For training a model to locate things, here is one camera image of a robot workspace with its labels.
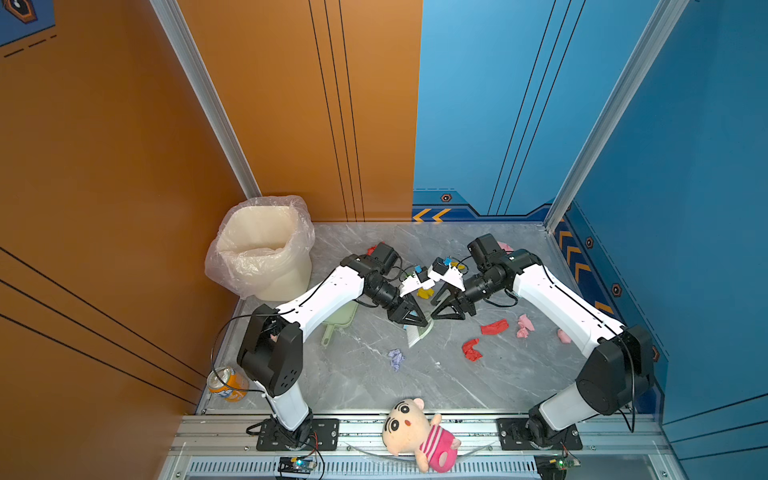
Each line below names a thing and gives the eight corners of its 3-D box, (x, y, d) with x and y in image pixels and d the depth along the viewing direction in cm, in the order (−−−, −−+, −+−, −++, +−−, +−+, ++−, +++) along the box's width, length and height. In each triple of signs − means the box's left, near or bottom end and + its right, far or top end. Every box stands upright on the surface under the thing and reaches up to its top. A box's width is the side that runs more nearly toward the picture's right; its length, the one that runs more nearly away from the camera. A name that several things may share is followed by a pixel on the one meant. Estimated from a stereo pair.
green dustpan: (314, 336, 92) (312, 331, 89) (352, 303, 99) (351, 298, 97) (324, 346, 90) (323, 342, 87) (363, 312, 97) (362, 307, 95)
